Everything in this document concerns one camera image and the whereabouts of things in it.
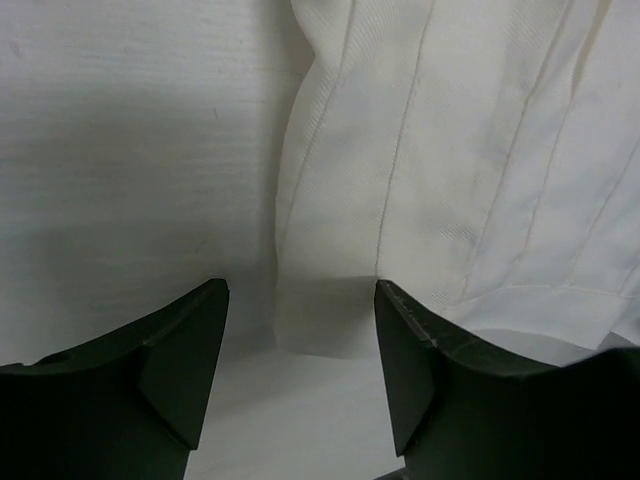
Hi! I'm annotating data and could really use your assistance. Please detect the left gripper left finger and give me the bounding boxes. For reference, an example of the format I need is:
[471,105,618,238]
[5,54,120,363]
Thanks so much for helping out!
[1,279,229,479]

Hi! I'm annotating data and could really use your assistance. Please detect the white pleated skirt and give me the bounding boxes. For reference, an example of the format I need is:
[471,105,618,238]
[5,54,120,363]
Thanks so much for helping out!
[274,1,639,364]

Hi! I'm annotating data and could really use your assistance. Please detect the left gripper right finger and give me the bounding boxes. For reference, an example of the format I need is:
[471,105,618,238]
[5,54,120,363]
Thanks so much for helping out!
[374,280,639,479]

